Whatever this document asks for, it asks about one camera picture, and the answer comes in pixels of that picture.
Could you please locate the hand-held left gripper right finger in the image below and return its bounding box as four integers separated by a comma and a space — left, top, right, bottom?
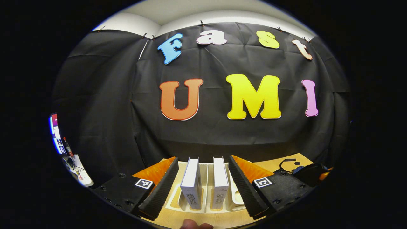
228, 155, 314, 220

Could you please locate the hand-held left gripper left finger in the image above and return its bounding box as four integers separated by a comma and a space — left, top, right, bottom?
94, 156, 179, 221

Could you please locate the blue and black schoolbag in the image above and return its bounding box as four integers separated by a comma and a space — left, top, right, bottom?
279, 158, 329, 188

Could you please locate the plain white book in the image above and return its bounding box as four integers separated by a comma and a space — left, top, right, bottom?
211, 156, 230, 210

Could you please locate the white book with dark picture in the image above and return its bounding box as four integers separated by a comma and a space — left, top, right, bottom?
180, 157, 203, 210

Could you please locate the white plastic bookshelf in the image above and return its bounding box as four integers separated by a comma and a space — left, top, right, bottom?
165, 161, 247, 214

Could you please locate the white side desk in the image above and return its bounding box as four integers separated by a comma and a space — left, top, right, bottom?
62, 154, 94, 188

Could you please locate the red bottle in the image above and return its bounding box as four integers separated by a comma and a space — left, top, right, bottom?
63, 137, 74, 157

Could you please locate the computer monitor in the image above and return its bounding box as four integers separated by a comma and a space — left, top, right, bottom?
48, 113, 66, 155

